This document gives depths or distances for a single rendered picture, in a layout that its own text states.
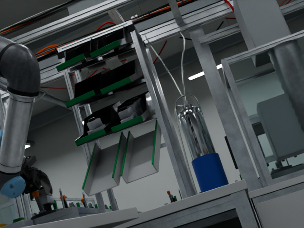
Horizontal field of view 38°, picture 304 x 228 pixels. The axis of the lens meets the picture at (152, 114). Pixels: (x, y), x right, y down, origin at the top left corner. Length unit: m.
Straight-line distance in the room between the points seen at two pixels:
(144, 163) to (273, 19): 1.22
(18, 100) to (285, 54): 1.43
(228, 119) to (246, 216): 1.44
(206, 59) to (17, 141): 1.72
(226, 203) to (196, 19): 1.77
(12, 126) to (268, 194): 1.21
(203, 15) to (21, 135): 1.82
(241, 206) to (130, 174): 0.46
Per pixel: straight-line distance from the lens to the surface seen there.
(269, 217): 2.12
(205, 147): 2.42
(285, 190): 2.13
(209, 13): 2.97
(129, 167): 1.68
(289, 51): 2.37
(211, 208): 1.41
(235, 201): 1.39
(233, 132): 2.76
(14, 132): 1.43
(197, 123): 2.45
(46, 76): 3.12
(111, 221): 1.12
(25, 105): 1.40
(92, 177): 1.73
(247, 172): 2.72
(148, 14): 3.04
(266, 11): 2.53
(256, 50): 2.37
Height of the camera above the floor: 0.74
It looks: 16 degrees up
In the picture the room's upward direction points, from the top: 17 degrees counter-clockwise
